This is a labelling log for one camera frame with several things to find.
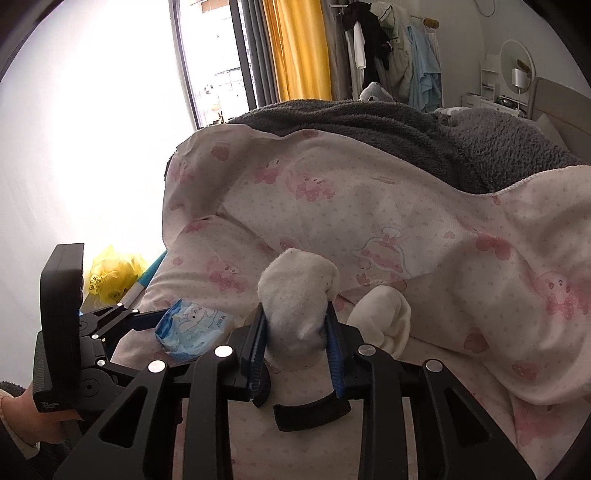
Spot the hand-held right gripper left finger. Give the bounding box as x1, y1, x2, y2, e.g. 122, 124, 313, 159
53, 308, 273, 480

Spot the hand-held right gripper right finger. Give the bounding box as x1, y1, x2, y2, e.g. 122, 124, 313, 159
323, 300, 539, 480

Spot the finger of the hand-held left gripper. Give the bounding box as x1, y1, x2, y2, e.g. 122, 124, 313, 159
81, 305, 174, 335
95, 355, 195, 385

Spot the white sock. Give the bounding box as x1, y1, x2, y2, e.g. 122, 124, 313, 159
346, 286, 413, 360
257, 248, 341, 358

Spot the blue tissue pack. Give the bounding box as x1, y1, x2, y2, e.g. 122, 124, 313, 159
154, 299, 236, 363

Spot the person's left forearm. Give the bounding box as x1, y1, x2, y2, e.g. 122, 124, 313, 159
0, 379, 61, 480

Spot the person's left hand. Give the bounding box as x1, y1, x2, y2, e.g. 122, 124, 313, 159
0, 383, 83, 447

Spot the yellow plastic bag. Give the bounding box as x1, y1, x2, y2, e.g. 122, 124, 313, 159
88, 246, 148, 308

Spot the teal toy grabber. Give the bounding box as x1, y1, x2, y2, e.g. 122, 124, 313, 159
127, 251, 167, 308

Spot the pink printed blanket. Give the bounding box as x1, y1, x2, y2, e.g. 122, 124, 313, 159
108, 126, 591, 480

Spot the grey fleece blanket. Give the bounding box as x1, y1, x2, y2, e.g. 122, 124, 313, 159
228, 98, 585, 195

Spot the light blue plush toy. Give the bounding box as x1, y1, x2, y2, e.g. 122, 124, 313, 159
359, 82, 393, 102

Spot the black framed balcony door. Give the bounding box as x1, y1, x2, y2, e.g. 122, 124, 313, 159
168, 0, 257, 130

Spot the white vanity table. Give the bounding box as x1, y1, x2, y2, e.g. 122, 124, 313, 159
462, 92, 527, 118

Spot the grey curtain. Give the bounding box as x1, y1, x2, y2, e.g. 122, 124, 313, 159
242, 0, 280, 107
318, 0, 352, 100

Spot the light blue garment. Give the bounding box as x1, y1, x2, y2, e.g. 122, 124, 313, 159
406, 23, 441, 114

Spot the beige coat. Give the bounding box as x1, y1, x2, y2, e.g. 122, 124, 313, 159
372, 0, 411, 100

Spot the yellow curtain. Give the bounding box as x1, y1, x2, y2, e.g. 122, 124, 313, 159
263, 0, 333, 102

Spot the white shirt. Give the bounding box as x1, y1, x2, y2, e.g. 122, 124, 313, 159
346, 21, 365, 70

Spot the black garment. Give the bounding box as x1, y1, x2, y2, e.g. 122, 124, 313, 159
339, 0, 393, 88

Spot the beige pillow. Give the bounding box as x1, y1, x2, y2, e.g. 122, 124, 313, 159
536, 113, 573, 148

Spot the white desk organizer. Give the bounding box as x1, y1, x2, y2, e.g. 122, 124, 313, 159
480, 54, 502, 95

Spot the white table lamp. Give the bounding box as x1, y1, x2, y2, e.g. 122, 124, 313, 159
510, 68, 527, 109

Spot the beige upholstered headboard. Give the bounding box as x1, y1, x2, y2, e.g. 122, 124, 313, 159
526, 76, 591, 162

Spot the clothes rack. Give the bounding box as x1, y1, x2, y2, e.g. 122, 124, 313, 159
330, 0, 441, 114

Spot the round mirror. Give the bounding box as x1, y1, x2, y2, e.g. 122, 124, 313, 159
501, 39, 536, 90

